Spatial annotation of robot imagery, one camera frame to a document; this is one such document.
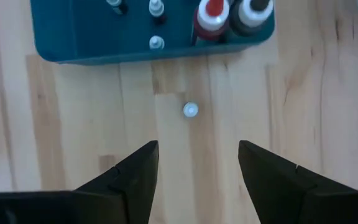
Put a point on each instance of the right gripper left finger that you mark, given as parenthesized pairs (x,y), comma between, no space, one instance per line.
(129,193)

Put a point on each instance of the blue plastic bin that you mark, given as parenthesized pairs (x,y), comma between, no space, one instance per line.
(89,31)

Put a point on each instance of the large red-capped dye bottle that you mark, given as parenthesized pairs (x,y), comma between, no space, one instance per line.
(213,18)

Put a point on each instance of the large black-capped dye bottle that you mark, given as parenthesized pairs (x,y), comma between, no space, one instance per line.
(253,15)

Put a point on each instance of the small dark dye bottle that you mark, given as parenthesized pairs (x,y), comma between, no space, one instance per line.
(156,7)

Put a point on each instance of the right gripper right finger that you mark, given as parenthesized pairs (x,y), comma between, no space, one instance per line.
(275,193)

